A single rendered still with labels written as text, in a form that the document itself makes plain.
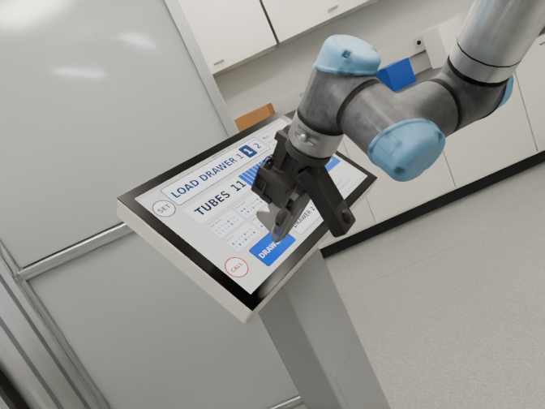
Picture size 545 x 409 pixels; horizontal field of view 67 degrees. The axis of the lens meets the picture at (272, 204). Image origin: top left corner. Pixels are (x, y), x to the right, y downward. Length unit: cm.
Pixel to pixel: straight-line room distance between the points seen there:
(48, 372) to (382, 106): 49
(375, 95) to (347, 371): 72
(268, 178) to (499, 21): 35
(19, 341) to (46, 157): 124
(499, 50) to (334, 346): 72
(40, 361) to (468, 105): 58
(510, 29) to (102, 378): 187
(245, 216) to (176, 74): 89
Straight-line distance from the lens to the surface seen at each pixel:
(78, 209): 173
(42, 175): 176
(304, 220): 82
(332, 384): 102
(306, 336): 94
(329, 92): 53
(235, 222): 77
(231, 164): 88
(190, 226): 74
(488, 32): 52
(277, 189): 64
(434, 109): 52
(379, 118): 49
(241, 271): 70
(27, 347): 56
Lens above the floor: 125
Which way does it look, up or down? 14 degrees down
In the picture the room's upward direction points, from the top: 25 degrees counter-clockwise
